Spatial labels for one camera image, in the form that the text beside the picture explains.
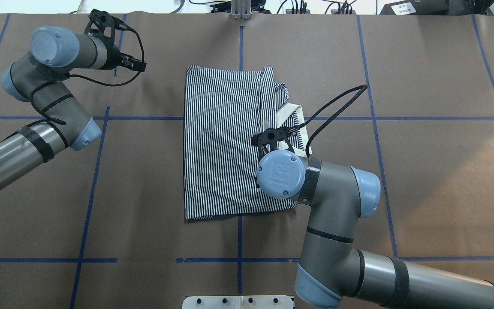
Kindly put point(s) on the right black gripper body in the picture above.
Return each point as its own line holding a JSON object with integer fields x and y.
{"x": 265, "y": 149}

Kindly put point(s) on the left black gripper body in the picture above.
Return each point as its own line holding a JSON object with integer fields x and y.
{"x": 114, "y": 58}

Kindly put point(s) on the striped polo shirt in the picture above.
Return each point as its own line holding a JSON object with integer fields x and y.
{"x": 223, "y": 110}

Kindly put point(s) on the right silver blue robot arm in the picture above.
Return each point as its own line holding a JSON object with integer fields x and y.
{"x": 331, "y": 266}

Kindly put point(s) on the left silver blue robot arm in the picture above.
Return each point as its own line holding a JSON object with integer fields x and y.
{"x": 38, "y": 78}

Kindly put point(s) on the black box with label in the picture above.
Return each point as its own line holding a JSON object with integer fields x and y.
{"x": 416, "y": 7}

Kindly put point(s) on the aluminium frame post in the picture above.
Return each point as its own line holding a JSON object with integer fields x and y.
{"x": 241, "y": 10}

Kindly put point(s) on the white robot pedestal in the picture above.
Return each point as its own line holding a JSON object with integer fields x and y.
{"x": 240, "y": 302}

